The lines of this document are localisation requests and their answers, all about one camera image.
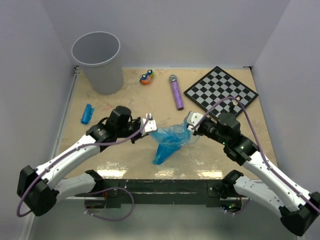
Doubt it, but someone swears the grey plastic trash bin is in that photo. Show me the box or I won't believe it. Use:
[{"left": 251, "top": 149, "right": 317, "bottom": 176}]
[{"left": 71, "top": 31, "right": 124, "bottom": 95}]

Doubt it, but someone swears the black and silver chessboard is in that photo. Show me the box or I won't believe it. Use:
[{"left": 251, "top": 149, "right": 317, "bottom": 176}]
[{"left": 183, "top": 66, "right": 258, "bottom": 111}]

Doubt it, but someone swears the colourful toy car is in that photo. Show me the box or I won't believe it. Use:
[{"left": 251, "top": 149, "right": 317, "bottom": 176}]
[{"left": 139, "top": 69, "right": 154, "bottom": 85}]

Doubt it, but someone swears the white chess piece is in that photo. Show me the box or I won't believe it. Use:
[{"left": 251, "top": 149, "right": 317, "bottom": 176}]
[{"left": 232, "top": 96, "right": 241, "bottom": 106}]

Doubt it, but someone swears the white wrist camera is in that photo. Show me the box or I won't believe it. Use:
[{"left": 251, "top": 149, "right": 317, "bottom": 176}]
[
  {"left": 185, "top": 111, "right": 205, "bottom": 136},
  {"left": 140, "top": 113, "right": 158, "bottom": 137}
]

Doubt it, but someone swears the purple glitter toy microphone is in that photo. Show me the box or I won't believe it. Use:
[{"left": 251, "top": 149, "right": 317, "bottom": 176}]
[{"left": 169, "top": 74, "right": 184, "bottom": 111}]

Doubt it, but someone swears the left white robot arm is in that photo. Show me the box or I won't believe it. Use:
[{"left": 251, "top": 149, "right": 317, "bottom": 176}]
[{"left": 16, "top": 105, "right": 157, "bottom": 218}]

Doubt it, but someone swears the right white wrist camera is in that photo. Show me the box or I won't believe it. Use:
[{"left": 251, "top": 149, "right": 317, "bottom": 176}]
[{"left": 185, "top": 111, "right": 205, "bottom": 136}]

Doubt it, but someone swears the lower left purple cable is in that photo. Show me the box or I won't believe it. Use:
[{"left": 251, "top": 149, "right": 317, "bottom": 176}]
[{"left": 84, "top": 187, "right": 136, "bottom": 221}]

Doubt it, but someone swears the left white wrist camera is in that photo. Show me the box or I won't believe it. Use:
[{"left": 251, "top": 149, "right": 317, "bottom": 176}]
[{"left": 140, "top": 113, "right": 158, "bottom": 137}]

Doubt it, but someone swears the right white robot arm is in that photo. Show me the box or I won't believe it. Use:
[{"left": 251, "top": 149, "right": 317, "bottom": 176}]
[{"left": 186, "top": 112, "right": 320, "bottom": 237}]

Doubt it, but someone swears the blue plastic trash bag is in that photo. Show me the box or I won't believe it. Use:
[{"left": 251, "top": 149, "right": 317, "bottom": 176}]
[{"left": 150, "top": 122, "right": 199, "bottom": 165}]

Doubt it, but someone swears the left aluminium rail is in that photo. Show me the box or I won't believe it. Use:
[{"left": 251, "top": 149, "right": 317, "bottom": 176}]
[{"left": 49, "top": 65, "right": 81, "bottom": 159}]

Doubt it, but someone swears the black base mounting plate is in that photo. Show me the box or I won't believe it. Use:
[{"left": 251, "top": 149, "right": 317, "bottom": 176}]
[{"left": 99, "top": 178, "right": 251, "bottom": 210}]

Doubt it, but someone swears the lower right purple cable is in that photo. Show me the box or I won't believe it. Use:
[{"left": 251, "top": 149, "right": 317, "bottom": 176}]
[{"left": 224, "top": 197, "right": 251, "bottom": 216}]

